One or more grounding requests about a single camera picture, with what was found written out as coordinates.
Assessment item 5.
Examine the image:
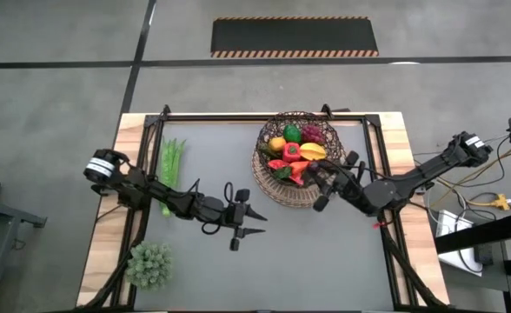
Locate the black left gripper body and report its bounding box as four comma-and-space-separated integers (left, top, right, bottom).
201, 188, 251, 252

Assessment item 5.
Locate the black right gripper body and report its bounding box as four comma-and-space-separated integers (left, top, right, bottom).
314, 150, 372, 214

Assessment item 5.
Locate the yellow ribbed melon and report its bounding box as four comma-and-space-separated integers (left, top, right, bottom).
299, 142, 328, 162

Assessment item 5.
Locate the orange carrot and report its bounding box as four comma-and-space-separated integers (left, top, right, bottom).
289, 160, 311, 187

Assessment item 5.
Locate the purple grape bunch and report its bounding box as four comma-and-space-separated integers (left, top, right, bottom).
301, 124, 327, 146

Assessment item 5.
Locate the red bell pepper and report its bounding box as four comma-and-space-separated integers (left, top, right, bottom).
282, 142, 302, 163

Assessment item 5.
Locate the green lime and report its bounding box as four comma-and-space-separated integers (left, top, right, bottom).
282, 124, 302, 144

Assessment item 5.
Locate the yellow orange lemon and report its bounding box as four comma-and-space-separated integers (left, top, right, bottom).
268, 136, 288, 153

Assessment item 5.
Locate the green leaf bundle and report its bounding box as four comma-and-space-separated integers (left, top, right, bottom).
158, 137, 187, 218

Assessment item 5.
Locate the green potted plant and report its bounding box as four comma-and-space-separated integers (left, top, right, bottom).
123, 242, 175, 292

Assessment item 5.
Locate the white box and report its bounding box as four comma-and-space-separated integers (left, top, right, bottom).
435, 210, 485, 277

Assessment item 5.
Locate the black striped-edge floor mat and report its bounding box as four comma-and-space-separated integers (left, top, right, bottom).
209, 16, 380, 59

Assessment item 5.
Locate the black desk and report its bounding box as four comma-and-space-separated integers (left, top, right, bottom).
433, 211, 511, 313

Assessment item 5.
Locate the yellow power splitter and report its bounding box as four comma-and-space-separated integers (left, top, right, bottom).
485, 193, 511, 212

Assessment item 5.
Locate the grey side table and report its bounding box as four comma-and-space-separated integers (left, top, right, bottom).
0, 195, 48, 313

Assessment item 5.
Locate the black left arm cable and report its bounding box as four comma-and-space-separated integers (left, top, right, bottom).
200, 181, 236, 236

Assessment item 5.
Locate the dark wire basket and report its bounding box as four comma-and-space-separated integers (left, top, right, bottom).
255, 110, 347, 190

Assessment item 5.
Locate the black aluminium table frame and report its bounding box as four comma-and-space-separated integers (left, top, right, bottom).
75, 103, 456, 313

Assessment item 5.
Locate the yellow floor cable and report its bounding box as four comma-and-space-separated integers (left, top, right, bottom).
457, 150, 511, 186

